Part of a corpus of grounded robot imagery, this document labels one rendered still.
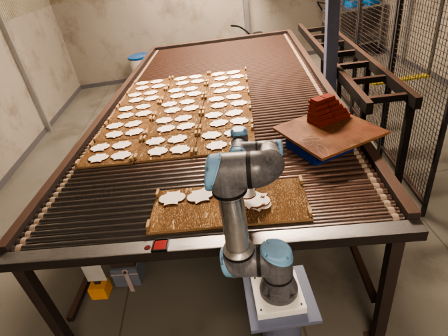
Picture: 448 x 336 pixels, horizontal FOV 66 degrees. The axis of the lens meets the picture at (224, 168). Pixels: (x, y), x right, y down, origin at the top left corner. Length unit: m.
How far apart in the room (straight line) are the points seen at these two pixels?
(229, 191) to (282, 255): 0.36
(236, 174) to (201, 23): 6.26
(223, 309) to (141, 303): 0.60
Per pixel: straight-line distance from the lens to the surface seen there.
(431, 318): 2.64
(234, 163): 1.01
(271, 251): 1.29
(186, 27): 7.17
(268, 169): 1.01
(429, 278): 2.84
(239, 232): 1.18
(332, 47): 3.30
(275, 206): 1.78
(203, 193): 1.91
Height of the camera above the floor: 2.07
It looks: 32 degrees down
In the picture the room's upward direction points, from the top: 9 degrees counter-clockwise
